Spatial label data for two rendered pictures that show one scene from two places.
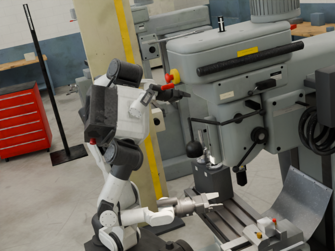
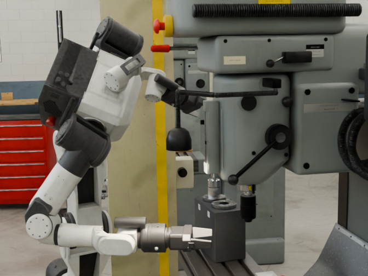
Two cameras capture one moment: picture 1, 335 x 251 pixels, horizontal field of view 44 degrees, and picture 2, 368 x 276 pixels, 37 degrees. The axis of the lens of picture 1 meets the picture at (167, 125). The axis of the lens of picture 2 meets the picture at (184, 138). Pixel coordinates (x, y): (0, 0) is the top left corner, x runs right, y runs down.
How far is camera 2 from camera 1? 52 cm
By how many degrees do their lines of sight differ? 12
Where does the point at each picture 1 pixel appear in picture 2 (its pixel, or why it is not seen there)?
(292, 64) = (344, 40)
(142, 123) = (121, 105)
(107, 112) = (75, 77)
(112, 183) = (56, 175)
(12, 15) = (53, 42)
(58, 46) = not seen: hidden behind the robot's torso
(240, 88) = (256, 55)
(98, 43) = not seen: hidden behind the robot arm
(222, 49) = not seen: outside the picture
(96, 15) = (126, 7)
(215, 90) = (217, 49)
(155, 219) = (105, 243)
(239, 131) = (247, 123)
